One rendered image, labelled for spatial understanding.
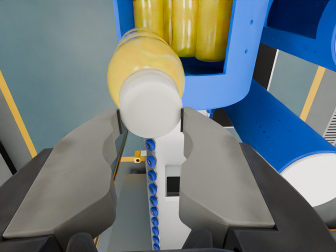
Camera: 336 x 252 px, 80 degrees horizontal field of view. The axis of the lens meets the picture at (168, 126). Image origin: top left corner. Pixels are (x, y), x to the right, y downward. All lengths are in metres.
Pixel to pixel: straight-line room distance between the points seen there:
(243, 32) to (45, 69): 1.63
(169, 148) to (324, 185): 0.59
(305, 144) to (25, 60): 1.81
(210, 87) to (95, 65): 1.39
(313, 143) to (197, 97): 0.61
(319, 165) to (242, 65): 0.58
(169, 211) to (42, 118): 1.42
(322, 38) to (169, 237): 1.07
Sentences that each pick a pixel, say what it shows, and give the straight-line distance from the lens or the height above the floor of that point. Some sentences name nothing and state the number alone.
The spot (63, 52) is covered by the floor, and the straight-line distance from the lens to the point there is 1.74.
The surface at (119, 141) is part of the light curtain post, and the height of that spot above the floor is 0.57.
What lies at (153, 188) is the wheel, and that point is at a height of 0.98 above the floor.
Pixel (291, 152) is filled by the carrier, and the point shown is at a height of 0.99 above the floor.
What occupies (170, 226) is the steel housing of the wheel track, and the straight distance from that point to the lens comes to 1.16.
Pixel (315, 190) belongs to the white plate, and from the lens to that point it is 0.97.
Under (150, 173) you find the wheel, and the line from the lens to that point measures 0.81.
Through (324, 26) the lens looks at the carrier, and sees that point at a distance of 0.70.
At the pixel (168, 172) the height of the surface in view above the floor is 0.96.
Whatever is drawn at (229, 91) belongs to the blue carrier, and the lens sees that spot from 0.37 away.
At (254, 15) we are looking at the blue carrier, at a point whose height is 1.20.
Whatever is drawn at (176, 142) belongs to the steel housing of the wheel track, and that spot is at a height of 0.93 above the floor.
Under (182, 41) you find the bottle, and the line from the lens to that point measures 0.47.
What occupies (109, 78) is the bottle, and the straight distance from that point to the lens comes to 0.16.
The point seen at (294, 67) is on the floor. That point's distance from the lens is 1.89.
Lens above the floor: 1.55
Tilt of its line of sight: 59 degrees down
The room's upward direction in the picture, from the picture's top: 178 degrees clockwise
